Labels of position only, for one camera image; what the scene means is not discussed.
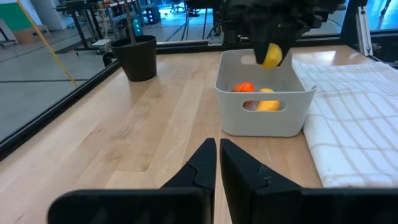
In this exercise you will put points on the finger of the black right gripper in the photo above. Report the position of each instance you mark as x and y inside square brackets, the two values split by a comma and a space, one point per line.
[289, 42]
[261, 43]

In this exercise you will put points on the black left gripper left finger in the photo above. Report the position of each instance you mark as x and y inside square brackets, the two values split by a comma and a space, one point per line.
[192, 199]

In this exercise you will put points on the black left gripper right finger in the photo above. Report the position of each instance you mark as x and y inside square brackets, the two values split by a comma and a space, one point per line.
[248, 202]

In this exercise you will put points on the small yellow toy fruit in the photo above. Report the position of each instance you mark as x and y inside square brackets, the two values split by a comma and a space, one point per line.
[272, 56]

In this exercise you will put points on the orange toy carrot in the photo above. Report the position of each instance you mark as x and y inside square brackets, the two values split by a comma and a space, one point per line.
[244, 87]

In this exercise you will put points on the yellow toy banana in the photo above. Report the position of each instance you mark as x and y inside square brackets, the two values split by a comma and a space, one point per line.
[268, 104]

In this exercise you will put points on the white checked cloth towel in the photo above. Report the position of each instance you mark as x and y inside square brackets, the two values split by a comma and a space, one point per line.
[354, 118]

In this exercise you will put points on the teal glowing device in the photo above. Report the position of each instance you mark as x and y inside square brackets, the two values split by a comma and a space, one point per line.
[137, 26]

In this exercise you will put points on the black plant pot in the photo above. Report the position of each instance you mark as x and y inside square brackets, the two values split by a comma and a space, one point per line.
[135, 59]

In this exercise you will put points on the black background desk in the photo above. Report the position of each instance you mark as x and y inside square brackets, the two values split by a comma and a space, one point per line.
[93, 12]

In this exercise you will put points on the thin yellow slanted pole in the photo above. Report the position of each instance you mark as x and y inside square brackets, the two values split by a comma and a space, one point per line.
[46, 45]

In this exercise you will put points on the brown cardboard box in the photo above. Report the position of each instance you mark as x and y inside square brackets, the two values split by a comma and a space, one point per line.
[31, 35]

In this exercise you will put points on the green board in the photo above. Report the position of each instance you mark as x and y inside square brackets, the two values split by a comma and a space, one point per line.
[14, 17]

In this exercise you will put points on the black frame crossbar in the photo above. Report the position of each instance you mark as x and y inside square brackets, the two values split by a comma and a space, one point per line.
[186, 46]

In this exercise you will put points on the silver aluminium frame post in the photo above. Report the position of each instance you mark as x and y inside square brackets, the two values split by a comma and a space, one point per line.
[364, 31]

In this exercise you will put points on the black table edge rail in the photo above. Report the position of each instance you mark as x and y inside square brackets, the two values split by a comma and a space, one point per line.
[46, 115]

